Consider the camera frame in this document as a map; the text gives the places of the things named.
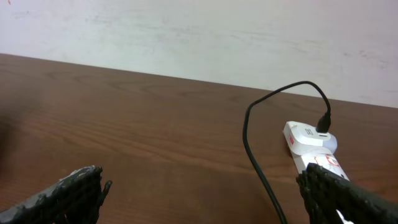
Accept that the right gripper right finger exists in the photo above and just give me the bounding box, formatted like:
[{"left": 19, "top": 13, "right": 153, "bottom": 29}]
[{"left": 296, "top": 163, "right": 397, "bottom": 224}]

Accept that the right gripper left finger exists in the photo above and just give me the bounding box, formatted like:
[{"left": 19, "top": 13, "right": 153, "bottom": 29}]
[{"left": 1, "top": 166, "right": 113, "bottom": 224}]

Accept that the black charger cable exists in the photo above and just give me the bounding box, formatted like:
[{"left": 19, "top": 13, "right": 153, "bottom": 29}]
[{"left": 242, "top": 80, "right": 332, "bottom": 224}]

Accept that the white power strip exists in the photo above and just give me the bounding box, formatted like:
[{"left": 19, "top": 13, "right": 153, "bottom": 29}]
[{"left": 283, "top": 121, "right": 349, "bottom": 180}]

